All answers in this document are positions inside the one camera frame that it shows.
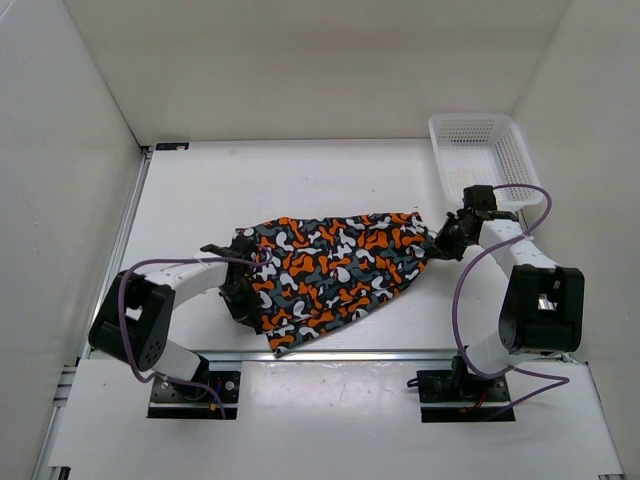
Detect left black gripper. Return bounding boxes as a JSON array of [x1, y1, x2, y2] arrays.
[[219, 276, 264, 329]]

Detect orange camouflage shorts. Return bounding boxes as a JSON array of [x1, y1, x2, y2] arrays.
[[233, 212, 432, 356]]

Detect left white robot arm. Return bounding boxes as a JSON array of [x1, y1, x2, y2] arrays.
[[88, 244, 272, 400]]

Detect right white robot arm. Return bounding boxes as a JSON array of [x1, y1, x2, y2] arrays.
[[430, 185, 585, 400]]

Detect white plastic basket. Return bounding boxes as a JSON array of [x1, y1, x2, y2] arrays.
[[428, 113, 544, 212]]

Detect aluminium front rail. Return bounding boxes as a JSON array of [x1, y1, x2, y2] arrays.
[[200, 350, 456, 362]]

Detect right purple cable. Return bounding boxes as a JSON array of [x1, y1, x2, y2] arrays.
[[453, 183, 571, 420]]

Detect purple cable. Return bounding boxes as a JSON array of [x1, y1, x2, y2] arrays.
[[117, 247, 275, 420], [453, 183, 571, 420]]

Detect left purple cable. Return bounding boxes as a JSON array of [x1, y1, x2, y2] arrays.
[[117, 247, 275, 420]]

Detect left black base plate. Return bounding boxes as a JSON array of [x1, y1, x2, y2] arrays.
[[147, 362, 242, 421]]

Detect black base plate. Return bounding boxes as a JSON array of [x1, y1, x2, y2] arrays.
[[406, 370, 516, 424], [147, 362, 242, 421]]

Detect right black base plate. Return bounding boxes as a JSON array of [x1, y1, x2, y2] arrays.
[[406, 370, 516, 424]]

